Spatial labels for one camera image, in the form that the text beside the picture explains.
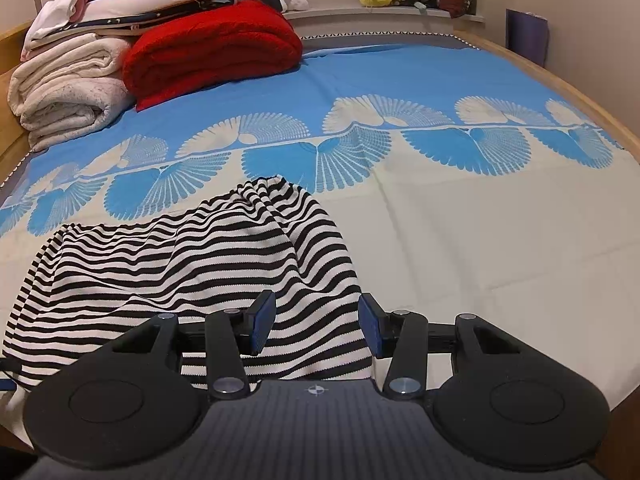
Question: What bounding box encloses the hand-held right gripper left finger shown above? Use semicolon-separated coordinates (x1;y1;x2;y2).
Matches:
112;290;277;401

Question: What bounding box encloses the red folded blanket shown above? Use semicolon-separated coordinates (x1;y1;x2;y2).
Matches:
122;0;305;112

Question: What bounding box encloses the navy patterned cloth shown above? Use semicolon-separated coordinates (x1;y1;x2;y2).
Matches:
64;0;242;37

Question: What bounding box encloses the black white fine-striped garment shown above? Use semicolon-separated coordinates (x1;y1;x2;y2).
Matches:
1;174;375;392

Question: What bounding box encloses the blue cream printed bedsheet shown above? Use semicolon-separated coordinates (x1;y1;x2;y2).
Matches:
0;30;640;443

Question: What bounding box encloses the pink white cloth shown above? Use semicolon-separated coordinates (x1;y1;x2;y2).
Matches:
21;0;99;59

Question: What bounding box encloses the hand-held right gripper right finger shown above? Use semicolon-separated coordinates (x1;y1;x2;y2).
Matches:
358;293;522;402

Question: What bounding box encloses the white folded blanket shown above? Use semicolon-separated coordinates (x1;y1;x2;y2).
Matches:
7;32;137;153

